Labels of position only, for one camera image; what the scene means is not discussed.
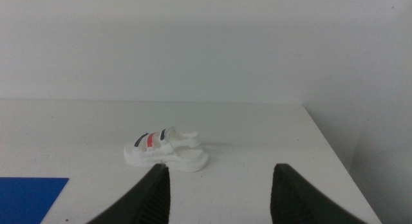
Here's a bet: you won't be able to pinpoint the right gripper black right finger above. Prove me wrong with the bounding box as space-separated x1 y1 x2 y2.
270 163 368 224

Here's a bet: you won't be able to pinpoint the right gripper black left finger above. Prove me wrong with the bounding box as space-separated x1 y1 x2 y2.
86 163 171 224

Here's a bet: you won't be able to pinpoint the white sandal with striped straps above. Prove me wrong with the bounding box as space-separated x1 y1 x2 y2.
123 126 209 173

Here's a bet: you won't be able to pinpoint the blue rectangular mat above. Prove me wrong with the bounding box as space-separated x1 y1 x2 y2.
0 176 70 224

